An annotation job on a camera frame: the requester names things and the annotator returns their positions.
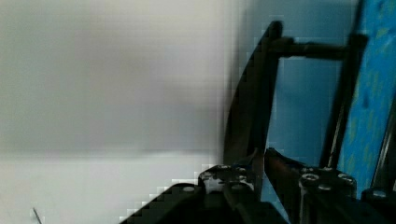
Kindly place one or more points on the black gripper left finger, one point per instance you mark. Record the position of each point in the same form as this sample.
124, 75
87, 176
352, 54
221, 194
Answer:
246, 172

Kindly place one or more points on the silver toaster oven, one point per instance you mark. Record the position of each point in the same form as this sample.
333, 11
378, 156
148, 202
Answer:
305, 89

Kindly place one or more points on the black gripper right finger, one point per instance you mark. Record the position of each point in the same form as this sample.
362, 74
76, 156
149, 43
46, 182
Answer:
310, 195

